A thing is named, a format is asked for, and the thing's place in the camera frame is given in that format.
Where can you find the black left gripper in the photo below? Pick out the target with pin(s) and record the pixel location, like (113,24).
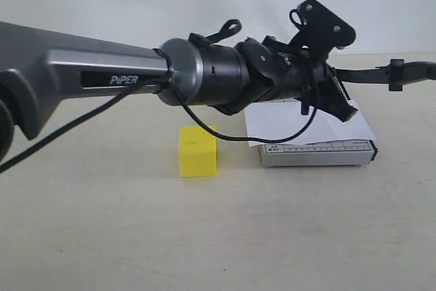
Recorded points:
(278,71)

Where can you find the white paper sheet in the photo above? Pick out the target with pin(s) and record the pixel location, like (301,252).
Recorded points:
(281,119)

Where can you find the yellow foam cube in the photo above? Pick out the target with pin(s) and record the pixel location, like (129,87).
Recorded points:
(197,152)

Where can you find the black cutter blade lever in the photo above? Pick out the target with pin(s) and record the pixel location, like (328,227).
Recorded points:
(396,74)

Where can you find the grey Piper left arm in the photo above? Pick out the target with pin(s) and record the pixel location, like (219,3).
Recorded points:
(40,69)

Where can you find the grey paper cutter base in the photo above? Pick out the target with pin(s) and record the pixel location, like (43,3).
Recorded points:
(333,153)

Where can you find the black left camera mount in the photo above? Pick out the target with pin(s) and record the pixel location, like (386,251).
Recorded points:
(319,29)

